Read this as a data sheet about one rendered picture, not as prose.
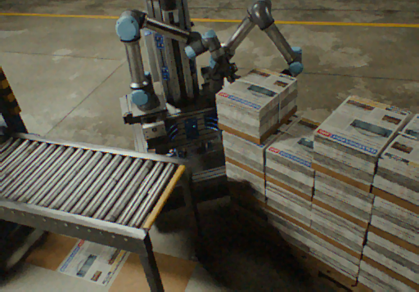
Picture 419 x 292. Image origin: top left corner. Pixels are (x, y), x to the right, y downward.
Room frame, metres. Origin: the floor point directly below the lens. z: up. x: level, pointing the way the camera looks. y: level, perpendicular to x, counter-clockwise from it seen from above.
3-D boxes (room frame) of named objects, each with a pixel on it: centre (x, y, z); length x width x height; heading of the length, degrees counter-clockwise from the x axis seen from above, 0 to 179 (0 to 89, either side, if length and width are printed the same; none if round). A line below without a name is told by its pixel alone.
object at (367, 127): (1.41, -0.71, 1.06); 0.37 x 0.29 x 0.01; 133
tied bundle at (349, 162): (1.43, -0.72, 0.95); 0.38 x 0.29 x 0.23; 133
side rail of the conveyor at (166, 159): (1.90, 0.71, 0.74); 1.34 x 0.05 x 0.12; 65
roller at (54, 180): (1.68, 0.82, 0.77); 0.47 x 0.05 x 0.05; 155
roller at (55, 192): (1.65, 0.76, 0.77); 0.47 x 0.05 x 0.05; 155
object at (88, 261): (1.70, 0.85, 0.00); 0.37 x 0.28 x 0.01; 65
